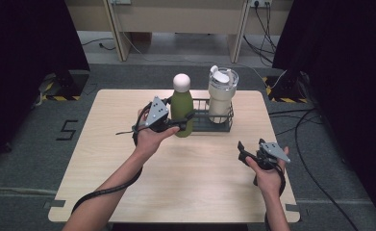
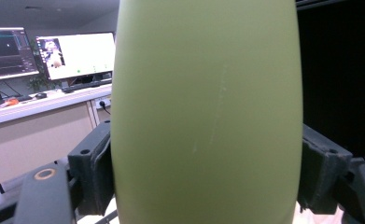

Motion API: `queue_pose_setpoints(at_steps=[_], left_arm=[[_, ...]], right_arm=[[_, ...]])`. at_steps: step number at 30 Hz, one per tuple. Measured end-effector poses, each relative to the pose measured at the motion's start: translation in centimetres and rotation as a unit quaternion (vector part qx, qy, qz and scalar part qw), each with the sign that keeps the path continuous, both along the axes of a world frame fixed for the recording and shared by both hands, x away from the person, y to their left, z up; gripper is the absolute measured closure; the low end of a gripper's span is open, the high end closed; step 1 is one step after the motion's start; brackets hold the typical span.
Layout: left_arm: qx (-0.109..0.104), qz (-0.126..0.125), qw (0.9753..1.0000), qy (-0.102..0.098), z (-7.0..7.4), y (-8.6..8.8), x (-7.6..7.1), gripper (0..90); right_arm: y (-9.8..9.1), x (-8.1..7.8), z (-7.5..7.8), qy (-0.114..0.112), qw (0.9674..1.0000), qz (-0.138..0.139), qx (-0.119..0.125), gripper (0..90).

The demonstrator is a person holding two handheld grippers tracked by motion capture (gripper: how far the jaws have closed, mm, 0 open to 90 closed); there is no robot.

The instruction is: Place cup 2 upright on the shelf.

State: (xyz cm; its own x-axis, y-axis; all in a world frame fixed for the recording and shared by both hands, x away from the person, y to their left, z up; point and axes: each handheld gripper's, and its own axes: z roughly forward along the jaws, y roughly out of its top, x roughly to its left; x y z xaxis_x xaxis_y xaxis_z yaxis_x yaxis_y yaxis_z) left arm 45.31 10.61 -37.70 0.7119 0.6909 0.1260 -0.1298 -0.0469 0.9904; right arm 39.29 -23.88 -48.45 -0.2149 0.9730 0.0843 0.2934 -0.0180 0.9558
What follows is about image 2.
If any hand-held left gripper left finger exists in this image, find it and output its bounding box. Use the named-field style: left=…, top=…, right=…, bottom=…
left=67, top=119, right=115, bottom=217

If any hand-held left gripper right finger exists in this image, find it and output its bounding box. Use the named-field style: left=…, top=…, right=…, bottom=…
left=296, top=123, right=354, bottom=215

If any olive green cup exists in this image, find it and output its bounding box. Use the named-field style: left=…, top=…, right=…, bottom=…
left=110, top=0, right=304, bottom=224

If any white office desk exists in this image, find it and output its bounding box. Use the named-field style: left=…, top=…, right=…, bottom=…
left=0, top=83, right=113, bottom=190

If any black keyboard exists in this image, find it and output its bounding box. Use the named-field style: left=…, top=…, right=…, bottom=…
left=62, top=78, right=113, bottom=93

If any green potted plant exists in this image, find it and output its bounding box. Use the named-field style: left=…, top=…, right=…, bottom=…
left=27, top=40, right=63, bottom=92

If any monitor with white screen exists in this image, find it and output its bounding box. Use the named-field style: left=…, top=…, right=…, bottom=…
left=35, top=32, right=117, bottom=81

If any monitor with dark screen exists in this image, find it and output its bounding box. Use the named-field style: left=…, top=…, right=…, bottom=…
left=0, top=26, right=40, bottom=106

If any black plug with cable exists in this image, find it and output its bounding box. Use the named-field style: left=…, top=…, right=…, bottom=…
left=99, top=101, right=111, bottom=116

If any white wall socket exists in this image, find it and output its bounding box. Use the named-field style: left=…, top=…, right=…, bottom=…
left=94, top=97, right=112, bottom=110

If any orange cable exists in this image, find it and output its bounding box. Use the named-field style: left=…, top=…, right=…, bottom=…
left=0, top=97, right=20, bottom=110

